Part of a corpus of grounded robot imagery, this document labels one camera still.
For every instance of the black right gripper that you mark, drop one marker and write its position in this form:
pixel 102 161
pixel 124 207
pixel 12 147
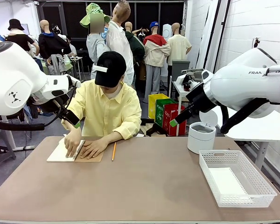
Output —
pixel 200 98

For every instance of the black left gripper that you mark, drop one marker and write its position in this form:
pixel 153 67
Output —
pixel 57 103

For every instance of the brown spiral notebook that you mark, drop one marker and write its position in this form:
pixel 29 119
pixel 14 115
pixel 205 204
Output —
pixel 58 154

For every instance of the yellow pencil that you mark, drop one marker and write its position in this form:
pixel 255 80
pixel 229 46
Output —
pixel 114 151

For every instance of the person left forearm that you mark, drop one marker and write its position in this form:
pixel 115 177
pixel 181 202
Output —
pixel 112 138

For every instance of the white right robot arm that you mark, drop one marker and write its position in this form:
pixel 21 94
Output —
pixel 242 91

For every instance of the person right forearm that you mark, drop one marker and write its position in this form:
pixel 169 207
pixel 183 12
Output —
pixel 74 133

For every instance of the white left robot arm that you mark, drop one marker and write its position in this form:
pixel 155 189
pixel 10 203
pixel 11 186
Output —
pixel 18 77

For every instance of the person right hand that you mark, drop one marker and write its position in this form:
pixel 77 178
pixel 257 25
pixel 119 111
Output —
pixel 72 145

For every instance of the person left hand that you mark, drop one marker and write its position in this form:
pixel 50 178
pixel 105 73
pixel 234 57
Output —
pixel 93 149

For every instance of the red recycling box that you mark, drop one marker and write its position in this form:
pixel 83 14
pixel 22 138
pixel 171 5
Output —
pixel 168 116

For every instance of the white round bin lid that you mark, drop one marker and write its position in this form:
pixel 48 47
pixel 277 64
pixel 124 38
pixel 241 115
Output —
pixel 208 117

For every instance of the green recycling box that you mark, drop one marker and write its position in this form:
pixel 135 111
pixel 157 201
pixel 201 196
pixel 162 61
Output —
pixel 159 114

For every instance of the small white side table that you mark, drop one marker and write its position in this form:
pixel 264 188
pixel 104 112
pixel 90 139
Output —
pixel 177 89

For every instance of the glass jar brown liquid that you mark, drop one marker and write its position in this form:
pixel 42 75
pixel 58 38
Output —
pixel 186 87

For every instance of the white cylindrical trash bin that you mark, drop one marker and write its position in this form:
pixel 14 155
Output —
pixel 199 142

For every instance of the yellow recycling box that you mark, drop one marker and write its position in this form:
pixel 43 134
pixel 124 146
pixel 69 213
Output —
pixel 154 105

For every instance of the tan cardboard pieces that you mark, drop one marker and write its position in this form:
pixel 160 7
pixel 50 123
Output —
pixel 150 128

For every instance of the person torso yellow shirt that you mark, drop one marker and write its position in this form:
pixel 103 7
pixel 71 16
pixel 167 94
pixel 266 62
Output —
pixel 107 112

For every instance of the grey metal tray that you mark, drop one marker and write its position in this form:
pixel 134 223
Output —
pixel 196 72

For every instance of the grey cabinet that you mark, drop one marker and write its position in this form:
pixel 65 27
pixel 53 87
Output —
pixel 178 67

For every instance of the black baseball cap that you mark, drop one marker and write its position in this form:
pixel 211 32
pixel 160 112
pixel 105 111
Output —
pixel 112 70

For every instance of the mannequin red beige jacket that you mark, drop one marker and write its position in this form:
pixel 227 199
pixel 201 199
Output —
pixel 156 53

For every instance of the background person white shirt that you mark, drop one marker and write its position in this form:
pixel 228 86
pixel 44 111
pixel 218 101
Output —
pixel 72 49

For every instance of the mannequin cream shirt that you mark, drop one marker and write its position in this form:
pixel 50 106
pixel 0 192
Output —
pixel 178 46

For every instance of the mannequin black sweater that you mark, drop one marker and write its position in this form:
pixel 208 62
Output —
pixel 51 45

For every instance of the large white table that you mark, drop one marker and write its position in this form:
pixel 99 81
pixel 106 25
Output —
pixel 259 130

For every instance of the mannequin grey hoodie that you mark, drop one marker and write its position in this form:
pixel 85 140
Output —
pixel 95 44

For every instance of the mannequin dark green jacket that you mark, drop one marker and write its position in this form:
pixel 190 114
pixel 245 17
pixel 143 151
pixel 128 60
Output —
pixel 136 46

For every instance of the mannequin white shirt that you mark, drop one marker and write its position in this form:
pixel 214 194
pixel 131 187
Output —
pixel 119 44

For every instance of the mannequin black top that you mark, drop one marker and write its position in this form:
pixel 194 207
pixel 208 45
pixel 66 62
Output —
pixel 21 39

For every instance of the blue cap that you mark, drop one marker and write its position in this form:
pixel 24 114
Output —
pixel 154 24

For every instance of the white perforated plastic basket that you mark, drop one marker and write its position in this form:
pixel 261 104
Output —
pixel 259 184

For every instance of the black tripod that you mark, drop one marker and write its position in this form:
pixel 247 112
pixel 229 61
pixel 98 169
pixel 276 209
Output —
pixel 256 42

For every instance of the black bucket hat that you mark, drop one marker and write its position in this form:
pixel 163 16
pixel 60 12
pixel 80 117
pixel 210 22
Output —
pixel 15 24

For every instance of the green checked sun hat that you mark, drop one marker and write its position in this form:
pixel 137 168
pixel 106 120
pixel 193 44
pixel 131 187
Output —
pixel 93 9

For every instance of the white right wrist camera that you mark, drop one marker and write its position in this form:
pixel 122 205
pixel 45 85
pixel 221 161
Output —
pixel 180 79

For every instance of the black wall pipe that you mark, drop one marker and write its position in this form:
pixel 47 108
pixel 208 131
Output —
pixel 221 35
pixel 211 30

